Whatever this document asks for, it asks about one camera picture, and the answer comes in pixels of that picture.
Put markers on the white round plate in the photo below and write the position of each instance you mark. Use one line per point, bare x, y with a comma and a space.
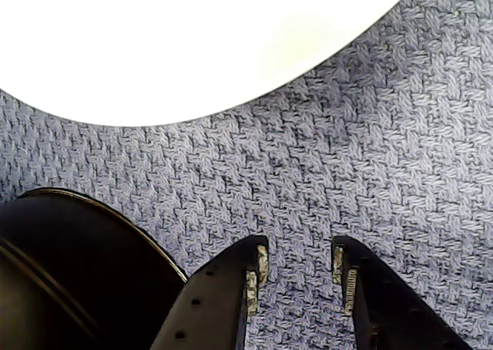
154, 49

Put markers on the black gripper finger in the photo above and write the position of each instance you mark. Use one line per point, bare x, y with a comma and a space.
215, 300
385, 307

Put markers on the black metal bucket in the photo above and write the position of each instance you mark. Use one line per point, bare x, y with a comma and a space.
77, 273

